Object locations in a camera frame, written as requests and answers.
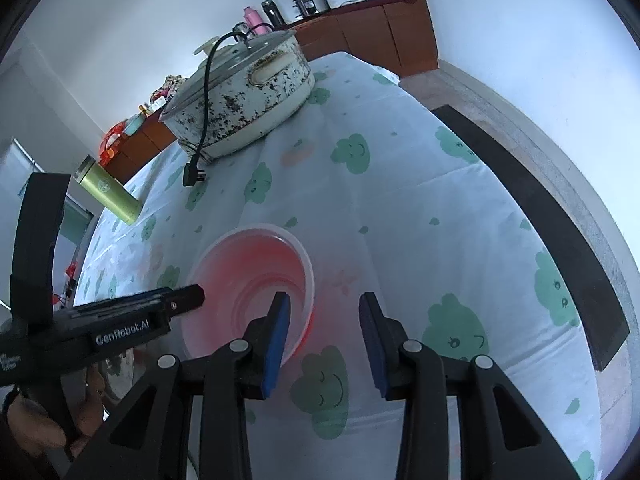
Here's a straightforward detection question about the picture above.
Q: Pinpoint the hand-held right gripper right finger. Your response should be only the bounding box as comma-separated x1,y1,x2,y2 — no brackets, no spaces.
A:
359,291,581,480

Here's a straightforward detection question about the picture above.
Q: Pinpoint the green thermos bottle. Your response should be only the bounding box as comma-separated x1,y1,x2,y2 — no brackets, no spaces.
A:
73,155,142,226

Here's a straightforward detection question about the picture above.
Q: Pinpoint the brown wooden cabinet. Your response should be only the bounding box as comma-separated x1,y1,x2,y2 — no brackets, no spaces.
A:
97,0,440,168

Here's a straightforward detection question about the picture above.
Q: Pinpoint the person's left hand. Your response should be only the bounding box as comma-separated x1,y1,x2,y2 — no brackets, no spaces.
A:
0,367,108,461

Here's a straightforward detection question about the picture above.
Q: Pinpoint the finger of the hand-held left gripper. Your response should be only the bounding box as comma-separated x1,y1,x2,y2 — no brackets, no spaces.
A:
70,284,206,320
10,173,71,328

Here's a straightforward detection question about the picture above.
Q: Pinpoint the black power cord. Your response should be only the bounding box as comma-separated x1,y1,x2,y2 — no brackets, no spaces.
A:
184,32,251,187

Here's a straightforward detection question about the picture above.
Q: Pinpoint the glass pot lid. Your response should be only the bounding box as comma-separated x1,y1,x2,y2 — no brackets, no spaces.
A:
159,30,297,121

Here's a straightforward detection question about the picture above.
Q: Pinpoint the floral cloth bundle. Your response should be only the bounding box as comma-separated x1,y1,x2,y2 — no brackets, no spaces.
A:
152,75,188,103

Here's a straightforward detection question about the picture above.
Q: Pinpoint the red orange plastic bag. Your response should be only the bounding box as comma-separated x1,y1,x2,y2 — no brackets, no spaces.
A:
98,121,128,166

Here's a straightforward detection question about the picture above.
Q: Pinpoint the pink plastic bowl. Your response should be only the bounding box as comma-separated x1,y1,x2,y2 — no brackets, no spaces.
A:
181,222,316,368

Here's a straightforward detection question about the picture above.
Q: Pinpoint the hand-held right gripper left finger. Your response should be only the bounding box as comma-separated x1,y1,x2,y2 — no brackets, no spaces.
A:
62,291,292,480

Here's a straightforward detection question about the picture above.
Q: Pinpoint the pink thermos flask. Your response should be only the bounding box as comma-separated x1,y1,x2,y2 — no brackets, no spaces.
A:
243,6,266,35

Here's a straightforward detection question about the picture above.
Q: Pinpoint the steel rice cooker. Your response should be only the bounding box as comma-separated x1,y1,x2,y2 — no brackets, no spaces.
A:
293,0,332,17

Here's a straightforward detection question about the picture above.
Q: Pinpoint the black thermos flask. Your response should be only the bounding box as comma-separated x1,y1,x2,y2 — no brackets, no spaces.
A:
261,0,287,27

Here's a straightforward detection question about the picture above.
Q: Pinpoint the floral white electric pot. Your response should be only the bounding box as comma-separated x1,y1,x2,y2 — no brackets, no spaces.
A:
159,35,317,158

